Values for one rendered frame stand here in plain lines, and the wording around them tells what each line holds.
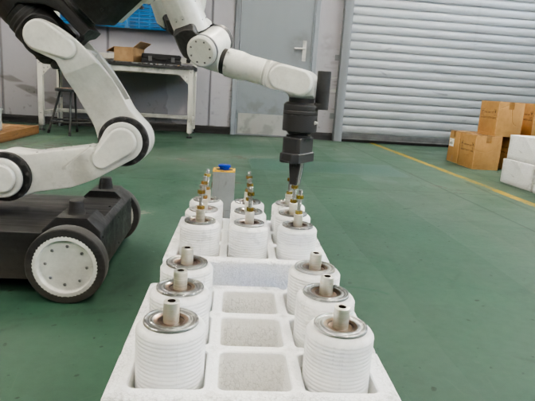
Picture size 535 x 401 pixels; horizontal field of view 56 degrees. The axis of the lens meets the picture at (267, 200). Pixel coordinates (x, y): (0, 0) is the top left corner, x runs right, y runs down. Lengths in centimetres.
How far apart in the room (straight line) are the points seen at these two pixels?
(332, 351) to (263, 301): 35
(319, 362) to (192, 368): 17
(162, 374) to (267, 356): 18
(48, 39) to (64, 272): 62
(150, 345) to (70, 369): 45
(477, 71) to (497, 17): 66
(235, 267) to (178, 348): 52
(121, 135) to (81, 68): 21
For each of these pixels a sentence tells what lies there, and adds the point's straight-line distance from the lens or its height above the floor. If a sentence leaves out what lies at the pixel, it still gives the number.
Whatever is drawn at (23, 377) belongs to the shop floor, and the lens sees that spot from 113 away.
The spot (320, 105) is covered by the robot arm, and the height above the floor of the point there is 54.
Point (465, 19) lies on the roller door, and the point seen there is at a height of 155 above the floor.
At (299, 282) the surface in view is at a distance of 92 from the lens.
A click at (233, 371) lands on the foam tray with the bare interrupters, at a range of 82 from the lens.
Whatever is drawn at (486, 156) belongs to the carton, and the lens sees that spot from 488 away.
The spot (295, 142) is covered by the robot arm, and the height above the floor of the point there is 44.
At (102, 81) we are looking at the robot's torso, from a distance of 152.
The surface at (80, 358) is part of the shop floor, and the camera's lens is 117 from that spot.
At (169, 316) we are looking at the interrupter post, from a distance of 71.
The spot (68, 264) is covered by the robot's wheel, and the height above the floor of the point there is 10.
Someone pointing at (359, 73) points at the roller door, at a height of 83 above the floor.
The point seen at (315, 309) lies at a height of 24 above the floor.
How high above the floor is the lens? 57
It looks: 12 degrees down
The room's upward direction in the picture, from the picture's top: 4 degrees clockwise
